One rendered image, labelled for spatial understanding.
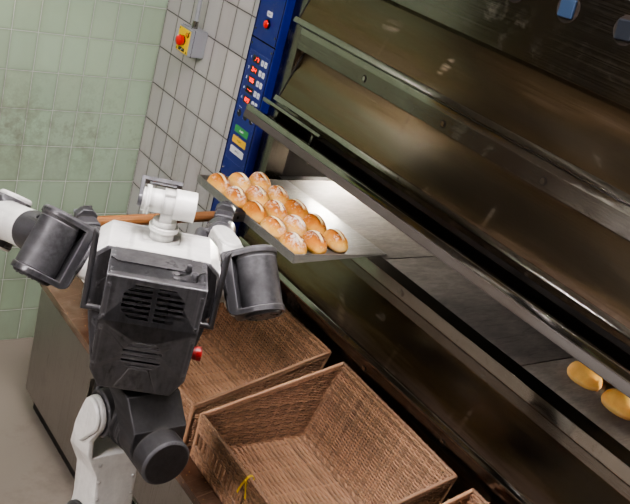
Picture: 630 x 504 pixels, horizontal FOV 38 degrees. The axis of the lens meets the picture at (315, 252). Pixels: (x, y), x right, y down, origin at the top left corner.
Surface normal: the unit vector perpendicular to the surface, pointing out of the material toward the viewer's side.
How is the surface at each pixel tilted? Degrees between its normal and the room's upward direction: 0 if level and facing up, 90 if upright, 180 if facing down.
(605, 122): 70
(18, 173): 90
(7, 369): 0
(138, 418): 45
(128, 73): 90
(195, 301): 90
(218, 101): 90
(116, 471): 81
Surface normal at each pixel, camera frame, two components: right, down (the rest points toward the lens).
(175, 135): -0.79, 0.04
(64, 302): 0.26, -0.88
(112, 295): 0.14, 0.44
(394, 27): -0.66, -0.27
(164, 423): 0.58, -0.30
